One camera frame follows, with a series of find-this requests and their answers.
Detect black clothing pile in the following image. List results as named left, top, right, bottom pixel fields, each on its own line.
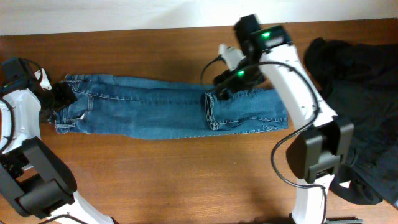
left=304, top=38, right=397, bottom=207

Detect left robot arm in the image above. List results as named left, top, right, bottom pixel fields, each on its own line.
left=1, top=84, right=115, bottom=224

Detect blue denim jeans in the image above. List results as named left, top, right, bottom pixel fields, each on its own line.
left=55, top=74, right=289, bottom=140

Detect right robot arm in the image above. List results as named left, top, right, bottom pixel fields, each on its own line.
left=213, top=14, right=354, bottom=223

